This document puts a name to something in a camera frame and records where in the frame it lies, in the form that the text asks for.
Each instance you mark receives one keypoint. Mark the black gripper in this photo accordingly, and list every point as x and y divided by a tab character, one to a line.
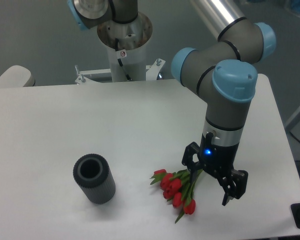
218	161

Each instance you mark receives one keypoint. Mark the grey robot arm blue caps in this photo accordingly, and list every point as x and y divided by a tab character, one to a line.
223	75

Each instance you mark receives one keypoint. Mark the red tulip bouquet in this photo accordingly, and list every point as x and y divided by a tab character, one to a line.
178	189

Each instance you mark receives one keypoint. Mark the dark grey ribbed vase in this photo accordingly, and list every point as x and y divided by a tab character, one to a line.
93	175

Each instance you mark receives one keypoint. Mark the white chair armrest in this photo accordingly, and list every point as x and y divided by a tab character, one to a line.
17	77

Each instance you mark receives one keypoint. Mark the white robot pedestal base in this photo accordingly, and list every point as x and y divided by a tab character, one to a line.
126	46

